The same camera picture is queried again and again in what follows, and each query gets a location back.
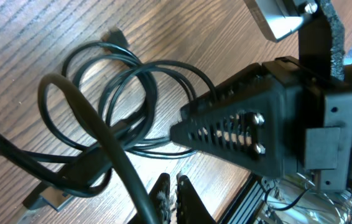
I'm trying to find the black USB cable with tag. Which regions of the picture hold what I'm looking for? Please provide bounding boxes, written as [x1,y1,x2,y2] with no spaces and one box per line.
[22,27,219,212]

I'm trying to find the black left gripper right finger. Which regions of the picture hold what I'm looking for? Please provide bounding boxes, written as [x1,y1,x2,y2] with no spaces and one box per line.
[176,175,216,224]

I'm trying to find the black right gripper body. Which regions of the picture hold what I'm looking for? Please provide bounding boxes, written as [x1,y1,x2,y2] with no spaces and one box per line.
[261,57,352,192]

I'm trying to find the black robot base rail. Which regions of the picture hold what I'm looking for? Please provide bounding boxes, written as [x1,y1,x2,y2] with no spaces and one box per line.
[218,174,265,224]

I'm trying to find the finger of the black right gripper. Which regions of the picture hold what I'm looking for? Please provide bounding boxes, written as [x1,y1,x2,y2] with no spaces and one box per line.
[170,91,285,177]
[180,62,275,121]

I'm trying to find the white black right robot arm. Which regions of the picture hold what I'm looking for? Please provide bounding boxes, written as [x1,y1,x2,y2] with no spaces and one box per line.
[170,57,352,192]

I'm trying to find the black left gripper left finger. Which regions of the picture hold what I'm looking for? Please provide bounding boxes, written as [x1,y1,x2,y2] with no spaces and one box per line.
[127,172,172,224]

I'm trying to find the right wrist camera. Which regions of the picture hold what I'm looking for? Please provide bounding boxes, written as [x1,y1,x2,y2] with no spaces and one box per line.
[244,0,345,80]

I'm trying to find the thin black USB cable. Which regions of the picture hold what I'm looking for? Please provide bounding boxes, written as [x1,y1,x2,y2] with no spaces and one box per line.
[0,73,161,224]

